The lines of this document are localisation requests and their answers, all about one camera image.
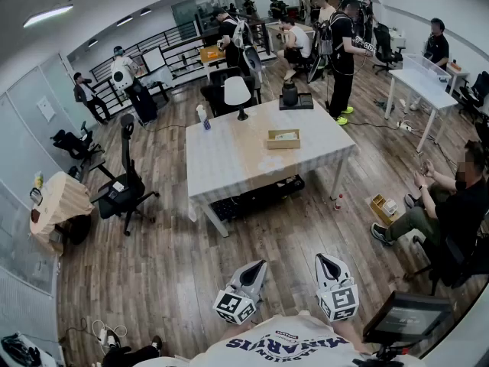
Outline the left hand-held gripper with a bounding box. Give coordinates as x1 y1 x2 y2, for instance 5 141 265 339
212 258 268 325

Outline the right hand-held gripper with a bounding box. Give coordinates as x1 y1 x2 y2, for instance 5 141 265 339
314 253 359 323

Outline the person's right forearm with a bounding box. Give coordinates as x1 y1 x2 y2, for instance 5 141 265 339
335 317 374 355

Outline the person's left forearm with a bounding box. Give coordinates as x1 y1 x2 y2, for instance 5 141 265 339
223 317 264 339

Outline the wooden organizer box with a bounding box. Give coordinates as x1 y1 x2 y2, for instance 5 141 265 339
369 193 400 225

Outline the black storage crate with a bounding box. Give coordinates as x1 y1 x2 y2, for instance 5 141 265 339
209 174 306 223

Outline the person's white printed shirt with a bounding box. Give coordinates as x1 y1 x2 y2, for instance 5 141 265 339
131 311 383 367

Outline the black monitor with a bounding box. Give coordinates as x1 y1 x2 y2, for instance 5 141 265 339
362 291 455 349

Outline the white work table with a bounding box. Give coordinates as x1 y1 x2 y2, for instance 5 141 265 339
185 98 360 221

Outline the black office chair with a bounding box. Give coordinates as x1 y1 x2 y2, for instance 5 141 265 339
89 113 160 237
200 67 263 118
372 23 406 76
458 70 489 118
290 46 315 73
50 120 105 167

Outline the white spray bottle striped label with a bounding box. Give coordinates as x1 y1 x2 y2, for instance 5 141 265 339
196 104 213 132

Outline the black tray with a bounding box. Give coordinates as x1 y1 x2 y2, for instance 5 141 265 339
278 92 315 111

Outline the black kettle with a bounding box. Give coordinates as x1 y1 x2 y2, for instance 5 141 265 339
281 79 299 106

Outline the white shade table lamp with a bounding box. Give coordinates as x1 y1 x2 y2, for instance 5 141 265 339
223 76 252 122

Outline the round table with beige cloth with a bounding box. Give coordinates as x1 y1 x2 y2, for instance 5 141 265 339
29 171 95 258

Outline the white rectangular table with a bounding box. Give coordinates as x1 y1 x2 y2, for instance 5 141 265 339
384 69 459 154

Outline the white round backpack device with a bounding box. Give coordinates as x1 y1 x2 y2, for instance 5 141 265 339
242 44 264 72
112 65 131 90

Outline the clear plastic bin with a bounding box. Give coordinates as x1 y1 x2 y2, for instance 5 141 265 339
403 54 452 83

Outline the yellow-topped white desk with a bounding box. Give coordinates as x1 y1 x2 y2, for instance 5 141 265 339
199 46 230 82

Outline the whiteboard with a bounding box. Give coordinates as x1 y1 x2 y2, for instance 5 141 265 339
141 46 166 72

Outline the black bag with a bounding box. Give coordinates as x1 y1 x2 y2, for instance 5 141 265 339
0 333 41 367

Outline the black metal railing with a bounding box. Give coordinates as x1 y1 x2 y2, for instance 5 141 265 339
89 17 276 118

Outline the light wooden desk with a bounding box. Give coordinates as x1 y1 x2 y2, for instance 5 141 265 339
265 21 318 55

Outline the long ceiling light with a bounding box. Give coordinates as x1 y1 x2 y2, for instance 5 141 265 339
22 4 73 28

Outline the black camera rig mount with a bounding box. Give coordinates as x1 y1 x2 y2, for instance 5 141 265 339
372 342 406 367

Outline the white power strip with cables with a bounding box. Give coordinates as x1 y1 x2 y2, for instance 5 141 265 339
91 319 127 346

